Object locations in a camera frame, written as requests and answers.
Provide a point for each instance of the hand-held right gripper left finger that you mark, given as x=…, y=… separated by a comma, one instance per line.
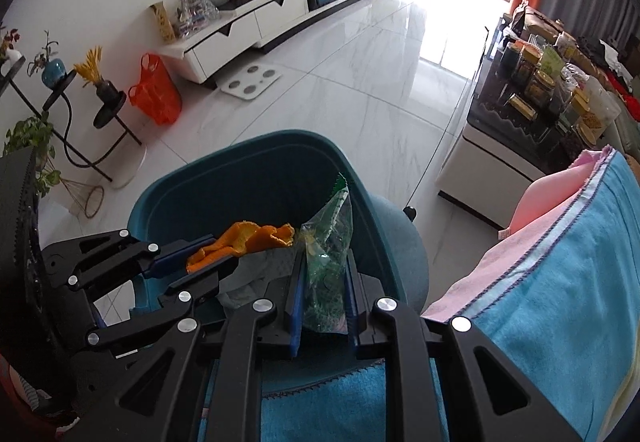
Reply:
x=296, y=307

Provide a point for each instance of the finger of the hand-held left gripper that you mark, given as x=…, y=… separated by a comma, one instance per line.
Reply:
x=170, y=254
x=200, y=287

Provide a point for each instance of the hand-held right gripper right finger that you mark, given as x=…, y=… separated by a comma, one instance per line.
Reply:
x=351, y=307

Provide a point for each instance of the green clear plastic bag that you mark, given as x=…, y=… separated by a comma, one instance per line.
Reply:
x=327, y=272

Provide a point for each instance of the orange peel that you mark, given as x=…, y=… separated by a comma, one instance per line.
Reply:
x=240, y=242

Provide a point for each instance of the teal plastic bin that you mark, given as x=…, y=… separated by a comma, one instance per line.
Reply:
x=210, y=192

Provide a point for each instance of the pale crumpled paper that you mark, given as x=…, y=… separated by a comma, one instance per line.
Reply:
x=260, y=272

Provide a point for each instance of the red patterned cloth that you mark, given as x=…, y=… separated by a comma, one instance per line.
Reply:
x=20, y=402

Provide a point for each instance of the orange plastic bag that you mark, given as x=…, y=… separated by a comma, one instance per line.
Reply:
x=157, y=95

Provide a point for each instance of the green leafy plant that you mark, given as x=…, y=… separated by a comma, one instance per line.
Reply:
x=30, y=137

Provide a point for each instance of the white bathroom scale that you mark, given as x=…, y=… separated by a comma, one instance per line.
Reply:
x=248, y=82

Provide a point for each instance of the yellow dried flowers in vase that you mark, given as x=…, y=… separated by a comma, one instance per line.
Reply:
x=100, y=77

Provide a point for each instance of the black metal plant stand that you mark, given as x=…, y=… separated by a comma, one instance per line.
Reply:
x=62, y=95

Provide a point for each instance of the pink cloth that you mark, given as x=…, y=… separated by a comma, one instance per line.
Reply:
x=525, y=217

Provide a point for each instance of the blue towel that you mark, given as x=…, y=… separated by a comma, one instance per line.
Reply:
x=550, y=297

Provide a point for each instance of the dark coffee table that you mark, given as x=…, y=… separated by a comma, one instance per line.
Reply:
x=485, y=142

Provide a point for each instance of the plant in teal pot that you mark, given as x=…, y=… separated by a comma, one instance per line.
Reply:
x=52, y=72

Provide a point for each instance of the tall yellow paper box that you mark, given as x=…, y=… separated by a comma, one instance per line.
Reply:
x=164, y=22

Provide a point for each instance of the clear bag with items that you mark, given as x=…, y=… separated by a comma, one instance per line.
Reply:
x=197, y=12

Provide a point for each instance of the white TV cabinet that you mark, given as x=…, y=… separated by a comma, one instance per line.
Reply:
x=280, y=17

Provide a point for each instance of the red flowering plant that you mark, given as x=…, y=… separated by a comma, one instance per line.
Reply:
x=7, y=45

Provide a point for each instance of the group of food jars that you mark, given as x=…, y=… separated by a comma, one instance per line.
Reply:
x=550, y=87

